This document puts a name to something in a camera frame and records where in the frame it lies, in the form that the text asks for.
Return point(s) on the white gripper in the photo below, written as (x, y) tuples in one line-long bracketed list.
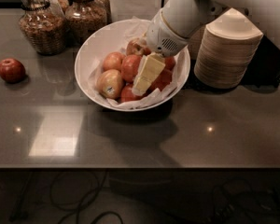
[(162, 36)]

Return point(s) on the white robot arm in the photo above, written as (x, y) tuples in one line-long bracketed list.
[(265, 14)]

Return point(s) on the right front red apple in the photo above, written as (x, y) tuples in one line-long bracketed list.
[(164, 79)]

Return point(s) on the centre red stickered apple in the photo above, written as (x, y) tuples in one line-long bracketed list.
[(129, 68)]

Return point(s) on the right back red apple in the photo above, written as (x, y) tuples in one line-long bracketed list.
[(169, 63)]

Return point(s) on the top back apple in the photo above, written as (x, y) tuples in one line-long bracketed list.
[(138, 46)]

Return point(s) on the left back pale apple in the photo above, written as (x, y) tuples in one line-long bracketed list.
[(113, 61)]

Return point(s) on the left front yellow apple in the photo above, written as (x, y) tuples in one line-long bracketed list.
[(110, 84)]

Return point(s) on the white bowl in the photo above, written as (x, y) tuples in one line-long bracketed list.
[(96, 47)]

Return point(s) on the red apple on table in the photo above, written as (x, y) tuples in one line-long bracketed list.
[(12, 70)]

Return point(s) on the white paper liner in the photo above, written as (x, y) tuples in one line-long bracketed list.
[(133, 28)]

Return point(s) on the back stack paper bowls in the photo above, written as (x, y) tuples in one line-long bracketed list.
[(196, 45)]

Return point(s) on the stack paper bowls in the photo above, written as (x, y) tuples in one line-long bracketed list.
[(196, 45), (228, 46)]

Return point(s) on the front stack paper bowls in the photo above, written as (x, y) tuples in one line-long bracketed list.
[(228, 46)]

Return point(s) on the front left cereal jar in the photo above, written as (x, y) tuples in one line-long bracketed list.
[(44, 29)]

